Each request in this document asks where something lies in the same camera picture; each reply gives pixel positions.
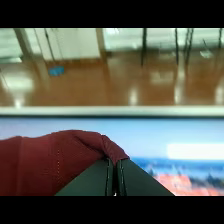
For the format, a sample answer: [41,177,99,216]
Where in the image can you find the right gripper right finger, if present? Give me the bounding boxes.
[116,158,175,197]

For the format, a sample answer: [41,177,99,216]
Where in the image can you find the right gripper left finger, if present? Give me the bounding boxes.
[54,157,115,197]

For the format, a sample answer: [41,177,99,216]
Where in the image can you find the dark red T-shirt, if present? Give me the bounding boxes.
[0,129,131,197]

